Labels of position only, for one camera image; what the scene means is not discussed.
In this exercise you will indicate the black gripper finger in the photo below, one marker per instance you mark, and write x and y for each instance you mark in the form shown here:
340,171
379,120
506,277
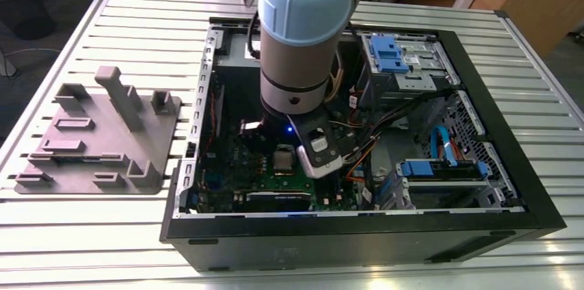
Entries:
250,125

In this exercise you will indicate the silver CPU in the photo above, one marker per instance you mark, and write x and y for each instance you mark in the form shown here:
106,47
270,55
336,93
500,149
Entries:
284,161

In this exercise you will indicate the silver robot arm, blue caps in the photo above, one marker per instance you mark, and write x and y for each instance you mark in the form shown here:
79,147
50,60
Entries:
296,74

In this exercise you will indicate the CPU socket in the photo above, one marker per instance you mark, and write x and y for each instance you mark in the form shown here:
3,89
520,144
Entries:
284,175

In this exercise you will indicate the grey power supply unit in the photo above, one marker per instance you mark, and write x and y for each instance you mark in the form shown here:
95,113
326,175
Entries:
238,91

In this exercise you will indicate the green motherboard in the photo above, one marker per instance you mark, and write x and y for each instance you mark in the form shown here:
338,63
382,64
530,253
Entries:
246,173

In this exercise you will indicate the black graphics card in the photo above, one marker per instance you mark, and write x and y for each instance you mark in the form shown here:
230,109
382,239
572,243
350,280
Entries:
274,199

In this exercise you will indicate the black RAM slot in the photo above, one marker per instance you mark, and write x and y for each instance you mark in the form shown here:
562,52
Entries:
324,191
338,187

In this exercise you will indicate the silver drive cage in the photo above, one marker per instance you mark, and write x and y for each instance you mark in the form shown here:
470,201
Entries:
411,85

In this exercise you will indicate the grey parts rack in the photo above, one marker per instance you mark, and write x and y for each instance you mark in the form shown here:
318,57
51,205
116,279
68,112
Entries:
104,132

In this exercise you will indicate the hard disk in blue carrier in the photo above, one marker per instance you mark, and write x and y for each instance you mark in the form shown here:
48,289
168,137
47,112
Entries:
420,169

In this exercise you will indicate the black PC case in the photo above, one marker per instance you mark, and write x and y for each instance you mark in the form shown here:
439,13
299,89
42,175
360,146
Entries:
364,245

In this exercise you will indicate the green RAM stick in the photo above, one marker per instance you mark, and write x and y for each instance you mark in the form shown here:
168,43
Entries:
78,159

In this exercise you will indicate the silver disk bay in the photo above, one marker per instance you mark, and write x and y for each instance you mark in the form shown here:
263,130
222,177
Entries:
447,191

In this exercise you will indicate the white stand foot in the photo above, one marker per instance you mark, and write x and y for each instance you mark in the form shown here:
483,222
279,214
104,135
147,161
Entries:
7,66

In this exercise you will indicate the dark office chair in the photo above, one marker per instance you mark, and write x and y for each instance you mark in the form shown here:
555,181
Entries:
27,13

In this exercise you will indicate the wooden cabinet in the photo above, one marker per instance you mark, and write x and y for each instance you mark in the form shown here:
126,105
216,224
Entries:
538,2

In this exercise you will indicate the blue plastic drive bracket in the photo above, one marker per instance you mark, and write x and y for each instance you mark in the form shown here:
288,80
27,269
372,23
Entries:
388,54

